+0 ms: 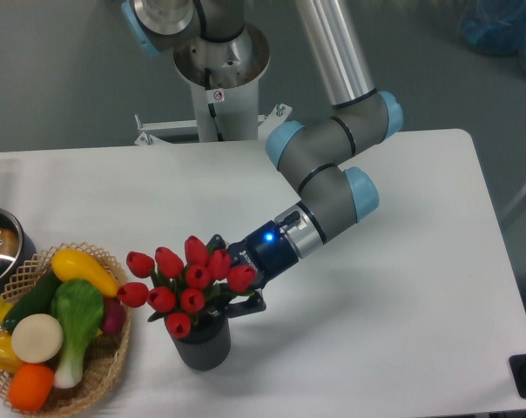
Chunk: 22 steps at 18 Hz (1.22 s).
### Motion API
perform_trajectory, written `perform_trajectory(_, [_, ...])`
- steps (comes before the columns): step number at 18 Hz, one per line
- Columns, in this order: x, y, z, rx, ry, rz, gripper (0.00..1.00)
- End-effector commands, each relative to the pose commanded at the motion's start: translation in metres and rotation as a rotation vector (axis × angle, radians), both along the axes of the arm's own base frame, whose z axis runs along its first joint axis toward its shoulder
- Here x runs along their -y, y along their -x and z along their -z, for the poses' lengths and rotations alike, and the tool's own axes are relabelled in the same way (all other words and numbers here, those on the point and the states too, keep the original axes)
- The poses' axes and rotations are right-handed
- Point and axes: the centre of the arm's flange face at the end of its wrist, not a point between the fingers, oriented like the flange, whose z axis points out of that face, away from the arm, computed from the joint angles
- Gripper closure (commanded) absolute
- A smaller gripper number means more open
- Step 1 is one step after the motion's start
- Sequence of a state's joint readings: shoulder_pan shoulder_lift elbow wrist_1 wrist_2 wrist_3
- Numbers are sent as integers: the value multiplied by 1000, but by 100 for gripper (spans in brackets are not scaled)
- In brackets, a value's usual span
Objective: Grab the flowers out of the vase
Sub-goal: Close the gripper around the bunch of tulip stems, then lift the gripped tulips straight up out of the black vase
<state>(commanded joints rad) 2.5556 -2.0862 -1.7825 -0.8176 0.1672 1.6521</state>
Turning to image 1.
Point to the red tulip bouquet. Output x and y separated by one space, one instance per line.
185 292

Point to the green bok choy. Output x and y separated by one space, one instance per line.
79 308

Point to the blue plastic bag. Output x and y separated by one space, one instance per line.
495 28

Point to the yellow squash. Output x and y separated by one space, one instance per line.
71 264

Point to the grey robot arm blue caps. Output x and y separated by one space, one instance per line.
222 57

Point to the woven wicker basket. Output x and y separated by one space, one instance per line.
104 358

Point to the dark grey ribbed vase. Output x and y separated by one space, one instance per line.
207 345

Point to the red radish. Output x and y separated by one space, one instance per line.
114 317

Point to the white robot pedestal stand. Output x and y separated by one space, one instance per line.
220 114

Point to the yellow bell pepper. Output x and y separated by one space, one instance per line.
9 361

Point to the cream round bun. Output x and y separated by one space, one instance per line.
37 338

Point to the dark green cucumber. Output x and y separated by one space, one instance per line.
36 301

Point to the orange fruit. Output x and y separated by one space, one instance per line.
30 387

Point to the yellow banana tip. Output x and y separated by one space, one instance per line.
5 308

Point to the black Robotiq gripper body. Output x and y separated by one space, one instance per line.
267 251

